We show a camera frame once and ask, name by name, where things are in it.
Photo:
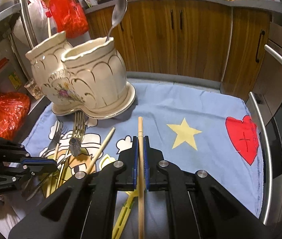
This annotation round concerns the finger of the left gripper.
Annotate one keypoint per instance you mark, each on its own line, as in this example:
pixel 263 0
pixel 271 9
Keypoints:
pixel 10 183
pixel 39 165

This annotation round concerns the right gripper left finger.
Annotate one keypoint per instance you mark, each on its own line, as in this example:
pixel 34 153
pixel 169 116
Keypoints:
pixel 84 206

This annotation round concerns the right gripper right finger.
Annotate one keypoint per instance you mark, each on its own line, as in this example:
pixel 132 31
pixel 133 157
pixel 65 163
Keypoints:
pixel 198 206

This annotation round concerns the silver fork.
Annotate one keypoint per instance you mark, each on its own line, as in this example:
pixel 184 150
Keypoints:
pixel 55 140

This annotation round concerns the wooden chopstick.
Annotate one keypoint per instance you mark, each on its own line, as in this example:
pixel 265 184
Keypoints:
pixel 100 150
pixel 50 179
pixel 141 181
pixel 49 26

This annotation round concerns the flower-shaped silver spoon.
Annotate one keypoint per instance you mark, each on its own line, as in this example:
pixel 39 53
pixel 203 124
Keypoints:
pixel 73 150

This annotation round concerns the gold fork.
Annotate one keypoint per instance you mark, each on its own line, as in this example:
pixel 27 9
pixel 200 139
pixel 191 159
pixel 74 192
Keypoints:
pixel 78 132

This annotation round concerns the large silver spoon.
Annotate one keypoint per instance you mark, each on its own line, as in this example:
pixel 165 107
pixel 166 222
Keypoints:
pixel 118 14

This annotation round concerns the red bag on shelf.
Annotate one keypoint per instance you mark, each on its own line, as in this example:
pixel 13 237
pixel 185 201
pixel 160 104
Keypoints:
pixel 14 107

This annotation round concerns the plastic cup with straw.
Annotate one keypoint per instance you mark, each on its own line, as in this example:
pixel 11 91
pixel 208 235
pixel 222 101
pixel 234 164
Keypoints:
pixel 32 87

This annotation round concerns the blue cartoon cloth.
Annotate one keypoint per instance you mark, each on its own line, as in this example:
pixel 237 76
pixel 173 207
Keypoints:
pixel 195 129

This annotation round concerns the cream ceramic utensil holder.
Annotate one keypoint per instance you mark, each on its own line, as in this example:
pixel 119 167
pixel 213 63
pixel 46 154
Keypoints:
pixel 90 77

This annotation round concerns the metal shelf rack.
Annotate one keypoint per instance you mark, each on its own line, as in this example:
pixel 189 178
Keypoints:
pixel 15 69

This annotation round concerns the white plastic bag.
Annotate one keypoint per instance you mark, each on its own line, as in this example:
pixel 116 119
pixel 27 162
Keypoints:
pixel 39 22

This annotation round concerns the hanging red plastic bag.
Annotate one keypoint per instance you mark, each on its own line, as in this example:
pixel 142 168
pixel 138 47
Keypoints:
pixel 69 17

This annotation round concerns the steel oven handle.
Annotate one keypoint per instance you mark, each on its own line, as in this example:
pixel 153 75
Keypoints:
pixel 267 160

